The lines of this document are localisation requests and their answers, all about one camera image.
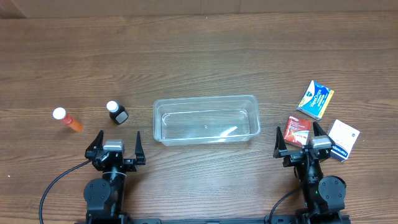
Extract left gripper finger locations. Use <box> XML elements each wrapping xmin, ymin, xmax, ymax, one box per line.
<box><xmin>134</xmin><ymin>131</ymin><xmax>146</xmax><ymax>159</ymax></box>
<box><xmin>86</xmin><ymin>130</ymin><xmax>104</xmax><ymax>152</ymax></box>

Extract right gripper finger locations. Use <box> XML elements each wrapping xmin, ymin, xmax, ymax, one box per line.
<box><xmin>274</xmin><ymin>126</ymin><xmax>287</xmax><ymax>152</ymax></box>
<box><xmin>312</xmin><ymin>121</ymin><xmax>335</xmax><ymax>146</ymax></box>

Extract red white sachet packet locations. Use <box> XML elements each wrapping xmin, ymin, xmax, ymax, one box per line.
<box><xmin>284</xmin><ymin>116</ymin><xmax>312</xmax><ymax>147</ymax></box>

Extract white blue Hansaplast box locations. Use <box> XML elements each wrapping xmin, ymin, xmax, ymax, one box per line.
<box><xmin>328</xmin><ymin>119</ymin><xmax>360</xmax><ymax>162</ymax></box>

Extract blue yellow VapoDrops box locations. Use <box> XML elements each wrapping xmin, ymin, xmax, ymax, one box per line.
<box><xmin>297</xmin><ymin>80</ymin><xmax>334</xmax><ymax>120</ymax></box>

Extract dark bottle white cap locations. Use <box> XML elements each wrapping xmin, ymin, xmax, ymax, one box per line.
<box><xmin>106</xmin><ymin>101</ymin><xmax>129</xmax><ymax>125</ymax></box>

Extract orange pill bottle white cap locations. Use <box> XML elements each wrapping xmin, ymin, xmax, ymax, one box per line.
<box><xmin>52</xmin><ymin>107</ymin><xmax>83</xmax><ymax>132</ymax></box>

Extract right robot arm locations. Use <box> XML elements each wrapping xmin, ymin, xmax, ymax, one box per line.
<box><xmin>264</xmin><ymin>121</ymin><xmax>351</xmax><ymax>223</ymax></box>

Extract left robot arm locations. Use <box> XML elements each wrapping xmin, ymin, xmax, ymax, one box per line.
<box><xmin>83</xmin><ymin>131</ymin><xmax>146</xmax><ymax>223</ymax></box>

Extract clear plastic container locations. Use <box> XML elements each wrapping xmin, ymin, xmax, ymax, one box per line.
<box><xmin>153</xmin><ymin>95</ymin><xmax>261</xmax><ymax>146</ymax></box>

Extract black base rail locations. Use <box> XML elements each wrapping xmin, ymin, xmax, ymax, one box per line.
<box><xmin>74</xmin><ymin>214</ymin><xmax>352</xmax><ymax>224</ymax></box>

